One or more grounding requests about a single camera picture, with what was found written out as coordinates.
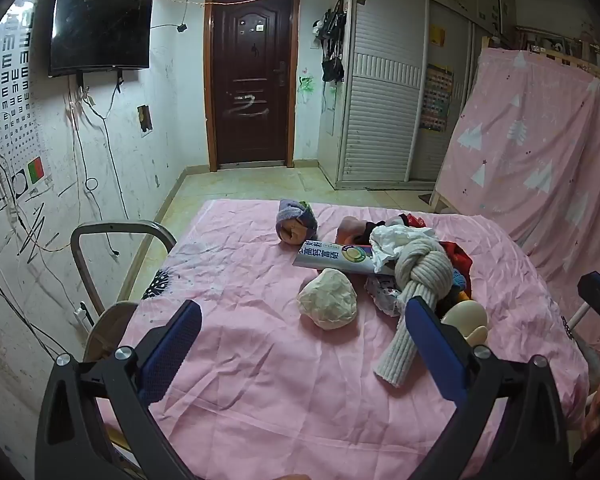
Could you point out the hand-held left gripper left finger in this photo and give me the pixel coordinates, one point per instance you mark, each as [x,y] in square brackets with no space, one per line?
[172,345]

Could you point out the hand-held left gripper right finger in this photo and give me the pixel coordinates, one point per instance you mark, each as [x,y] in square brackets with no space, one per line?
[432,340]

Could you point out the white tissue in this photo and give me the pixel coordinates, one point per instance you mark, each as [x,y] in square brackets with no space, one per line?
[390,240]

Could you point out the white paper ball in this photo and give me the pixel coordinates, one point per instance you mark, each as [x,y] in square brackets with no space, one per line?
[327,300]

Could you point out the white metal rack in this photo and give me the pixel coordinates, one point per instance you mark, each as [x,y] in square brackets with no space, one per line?
[575,320]

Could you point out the beige rounded object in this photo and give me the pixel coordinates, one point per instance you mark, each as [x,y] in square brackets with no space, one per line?
[467,317]

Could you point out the purple patterned wrapper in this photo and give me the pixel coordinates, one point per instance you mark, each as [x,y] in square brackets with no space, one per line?
[382,292]

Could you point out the beige knotted ribbed sock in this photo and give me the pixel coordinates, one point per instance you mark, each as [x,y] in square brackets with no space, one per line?
[422,270]

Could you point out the pink bedsheet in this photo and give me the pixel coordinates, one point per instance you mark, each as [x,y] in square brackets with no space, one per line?
[260,360]

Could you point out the red snack packet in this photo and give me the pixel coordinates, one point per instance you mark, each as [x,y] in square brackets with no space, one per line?
[415,220]

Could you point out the toothpaste box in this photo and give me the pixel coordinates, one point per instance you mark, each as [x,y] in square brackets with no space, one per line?
[330,255]

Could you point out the pink tree print curtain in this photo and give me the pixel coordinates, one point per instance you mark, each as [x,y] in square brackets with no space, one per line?
[530,160]

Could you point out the purple rolled sock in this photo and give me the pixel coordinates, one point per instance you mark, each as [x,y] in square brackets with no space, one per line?
[292,217]

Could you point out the white slatted wardrobe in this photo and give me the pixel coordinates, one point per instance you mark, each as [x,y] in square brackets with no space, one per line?
[380,110]

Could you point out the colourful chart poster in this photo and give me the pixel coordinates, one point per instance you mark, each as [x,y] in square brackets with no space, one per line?
[436,97]

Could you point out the dark brown door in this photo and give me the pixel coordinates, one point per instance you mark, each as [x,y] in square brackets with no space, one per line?
[252,85]

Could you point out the black hanging bags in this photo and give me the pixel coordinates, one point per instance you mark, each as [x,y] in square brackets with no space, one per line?
[332,67]

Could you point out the eye chart poster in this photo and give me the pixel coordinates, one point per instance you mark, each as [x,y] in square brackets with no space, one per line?
[15,90]

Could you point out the yellow paper notice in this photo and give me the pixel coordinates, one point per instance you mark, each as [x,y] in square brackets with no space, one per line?
[437,36]

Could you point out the small black hanging adapter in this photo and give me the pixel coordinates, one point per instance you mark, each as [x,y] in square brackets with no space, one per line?
[182,27]

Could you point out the metal frame chair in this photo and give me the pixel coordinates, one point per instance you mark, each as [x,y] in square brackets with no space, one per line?
[125,227]

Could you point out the broken wall socket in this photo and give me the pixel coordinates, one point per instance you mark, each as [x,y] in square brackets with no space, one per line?
[145,119]

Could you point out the black wall television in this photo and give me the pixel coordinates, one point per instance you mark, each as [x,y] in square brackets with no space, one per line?
[100,20]

